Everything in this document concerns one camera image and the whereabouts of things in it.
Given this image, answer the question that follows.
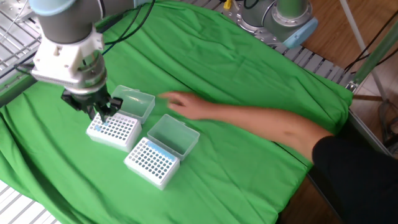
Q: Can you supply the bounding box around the black camera cable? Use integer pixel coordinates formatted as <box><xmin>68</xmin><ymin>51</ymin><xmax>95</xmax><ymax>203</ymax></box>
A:
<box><xmin>13</xmin><ymin>63</ymin><xmax>35</xmax><ymax>76</ymax></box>

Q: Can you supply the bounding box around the white pole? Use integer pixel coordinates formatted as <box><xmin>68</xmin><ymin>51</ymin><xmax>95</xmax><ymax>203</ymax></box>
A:
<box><xmin>338</xmin><ymin>0</ymin><xmax>389</xmax><ymax>102</ymax></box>

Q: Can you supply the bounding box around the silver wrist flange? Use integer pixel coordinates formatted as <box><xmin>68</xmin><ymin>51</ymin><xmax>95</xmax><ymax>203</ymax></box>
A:
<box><xmin>63</xmin><ymin>51</ymin><xmax>108</xmax><ymax>96</ymax></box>

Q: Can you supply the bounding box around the perforated aluminium plate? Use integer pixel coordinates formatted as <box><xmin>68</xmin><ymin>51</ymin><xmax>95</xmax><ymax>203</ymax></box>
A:
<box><xmin>0</xmin><ymin>0</ymin><xmax>35</xmax><ymax>24</ymax></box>

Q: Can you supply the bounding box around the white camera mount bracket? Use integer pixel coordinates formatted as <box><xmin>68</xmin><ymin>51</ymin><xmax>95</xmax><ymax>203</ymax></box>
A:
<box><xmin>32</xmin><ymin>26</ymin><xmax>105</xmax><ymax>79</ymax></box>

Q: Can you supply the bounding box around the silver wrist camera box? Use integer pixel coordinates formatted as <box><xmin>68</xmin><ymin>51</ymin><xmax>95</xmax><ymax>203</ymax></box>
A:
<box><xmin>30</xmin><ymin>68</ymin><xmax>85</xmax><ymax>90</ymax></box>

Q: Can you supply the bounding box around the green table cloth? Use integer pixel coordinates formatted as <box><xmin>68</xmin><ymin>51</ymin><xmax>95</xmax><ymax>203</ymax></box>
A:
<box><xmin>0</xmin><ymin>0</ymin><xmax>354</xmax><ymax>224</ymax></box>

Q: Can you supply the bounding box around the black floor cable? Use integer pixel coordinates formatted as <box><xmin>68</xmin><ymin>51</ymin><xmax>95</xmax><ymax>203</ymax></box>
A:
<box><xmin>343</xmin><ymin>11</ymin><xmax>398</xmax><ymax>74</ymax></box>

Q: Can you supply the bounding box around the bare person hand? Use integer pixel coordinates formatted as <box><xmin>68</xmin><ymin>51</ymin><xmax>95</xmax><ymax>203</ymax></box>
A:
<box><xmin>158</xmin><ymin>91</ymin><xmax>216</xmax><ymax>121</ymax></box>

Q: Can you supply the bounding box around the black shirt sleeve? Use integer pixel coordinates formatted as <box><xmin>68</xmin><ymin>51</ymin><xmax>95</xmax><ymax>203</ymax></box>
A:
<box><xmin>312</xmin><ymin>135</ymin><xmax>398</xmax><ymax>224</ymax></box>

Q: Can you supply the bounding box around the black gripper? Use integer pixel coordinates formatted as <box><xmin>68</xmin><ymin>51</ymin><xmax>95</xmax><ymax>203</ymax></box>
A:
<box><xmin>61</xmin><ymin>83</ymin><xmax>124</xmax><ymax>123</ymax></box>

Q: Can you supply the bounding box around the aluminium table edge rail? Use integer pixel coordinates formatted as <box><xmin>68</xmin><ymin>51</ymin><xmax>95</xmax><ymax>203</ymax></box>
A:
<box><xmin>348</xmin><ymin>110</ymin><xmax>398</xmax><ymax>177</ymax></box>

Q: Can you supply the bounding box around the white pipette tip box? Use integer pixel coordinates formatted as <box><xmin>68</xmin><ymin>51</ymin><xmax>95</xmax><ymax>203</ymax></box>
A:
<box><xmin>86</xmin><ymin>85</ymin><xmax>156</xmax><ymax>154</ymax></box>
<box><xmin>123</xmin><ymin>113</ymin><xmax>201</xmax><ymax>191</ymax></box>

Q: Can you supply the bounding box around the green frame post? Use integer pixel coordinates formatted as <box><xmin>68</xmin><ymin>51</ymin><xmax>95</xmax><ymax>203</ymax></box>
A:
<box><xmin>353</xmin><ymin>18</ymin><xmax>398</xmax><ymax>86</ymax></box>

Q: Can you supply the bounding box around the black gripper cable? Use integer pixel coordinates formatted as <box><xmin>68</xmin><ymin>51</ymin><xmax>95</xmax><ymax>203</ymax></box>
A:
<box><xmin>96</xmin><ymin>0</ymin><xmax>156</xmax><ymax>57</ymax></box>

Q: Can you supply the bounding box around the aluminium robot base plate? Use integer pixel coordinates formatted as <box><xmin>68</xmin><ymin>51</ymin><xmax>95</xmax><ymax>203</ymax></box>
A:
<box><xmin>217</xmin><ymin>0</ymin><xmax>301</xmax><ymax>52</ymax></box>

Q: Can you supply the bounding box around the aluminium corner bracket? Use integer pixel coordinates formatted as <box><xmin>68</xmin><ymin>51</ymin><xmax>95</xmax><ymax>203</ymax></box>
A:
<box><xmin>345</xmin><ymin>80</ymin><xmax>360</xmax><ymax>93</ymax></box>

